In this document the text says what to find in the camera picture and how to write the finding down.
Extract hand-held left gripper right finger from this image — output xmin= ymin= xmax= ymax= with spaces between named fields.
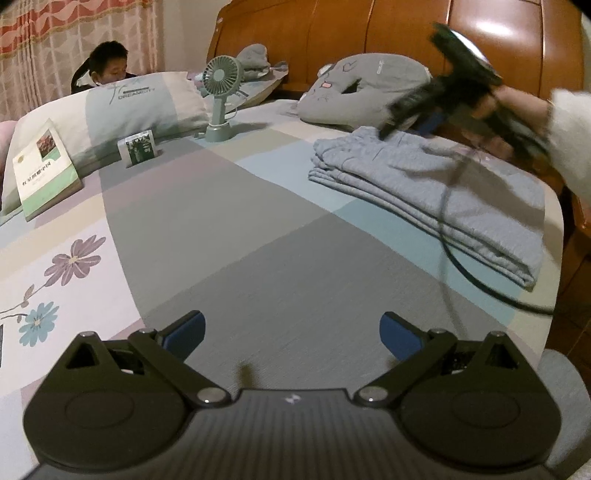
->
xmin=353 ymin=311 xmax=518 ymax=409

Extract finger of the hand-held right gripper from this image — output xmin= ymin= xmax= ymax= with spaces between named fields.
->
xmin=379 ymin=78 xmax=446 ymax=139

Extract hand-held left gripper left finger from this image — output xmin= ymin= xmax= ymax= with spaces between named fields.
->
xmin=65 ymin=310 xmax=232 ymax=409

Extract light blue sweatpants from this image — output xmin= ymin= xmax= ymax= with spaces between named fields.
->
xmin=308 ymin=127 xmax=548 ymax=291

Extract person's right forearm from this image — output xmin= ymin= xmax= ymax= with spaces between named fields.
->
xmin=545 ymin=88 xmax=591 ymax=208

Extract person's right hand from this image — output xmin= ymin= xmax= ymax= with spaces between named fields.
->
xmin=475 ymin=85 xmax=553 ymax=158

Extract grey plush cushion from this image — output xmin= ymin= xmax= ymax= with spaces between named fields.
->
xmin=295 ymin=53 xmax=432 ymax=130

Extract wooden headboard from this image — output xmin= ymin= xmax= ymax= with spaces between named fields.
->
xmin=206 ymin=0 xmax=591 ymax=107

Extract bed with patchwork sheet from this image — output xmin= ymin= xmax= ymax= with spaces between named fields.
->
xmin=0 ymin=92 xmax=566 ymax=407

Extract small pillow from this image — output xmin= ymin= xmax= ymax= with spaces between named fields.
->
xmin=187 ymin=60 xmax=289 ymax=112

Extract grey plush toy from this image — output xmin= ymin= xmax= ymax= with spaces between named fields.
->
xmin=235 ymin=44 xmax=273 ymax=81

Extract person's white fleece top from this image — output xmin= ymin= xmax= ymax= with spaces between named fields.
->
xmin=540 ymin=351 xmax=587 ymax=476

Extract green handheld fan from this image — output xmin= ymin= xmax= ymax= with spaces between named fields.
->
xmin=203 ymin=55 xmax=245 ymax=144

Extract green and white book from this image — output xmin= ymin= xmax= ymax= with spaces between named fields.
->
xmin=13 ymin=117 xmax=84 ymax=222

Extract large striped pillow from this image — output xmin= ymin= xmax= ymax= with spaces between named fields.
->
xmin=1 ymin=71 xmax=211 ymax=217

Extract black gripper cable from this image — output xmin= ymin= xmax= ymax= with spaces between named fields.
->
xmin=436 ymin=148 xmax=555 ymax=317

